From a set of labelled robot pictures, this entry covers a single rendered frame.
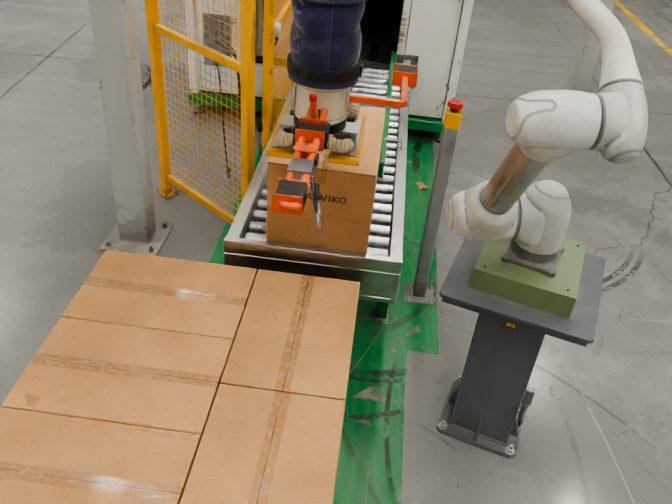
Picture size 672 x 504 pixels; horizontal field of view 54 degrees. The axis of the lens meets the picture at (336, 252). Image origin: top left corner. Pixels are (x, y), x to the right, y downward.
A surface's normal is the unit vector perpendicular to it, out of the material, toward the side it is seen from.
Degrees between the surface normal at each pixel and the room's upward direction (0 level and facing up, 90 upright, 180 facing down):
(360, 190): 90
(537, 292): 90
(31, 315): 0
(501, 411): 90
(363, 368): 0
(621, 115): 44
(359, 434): 0
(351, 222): 90
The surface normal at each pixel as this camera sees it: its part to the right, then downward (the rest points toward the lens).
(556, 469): 0.07, -0.81
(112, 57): -0.11, 0.58
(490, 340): -0.39, 0.51
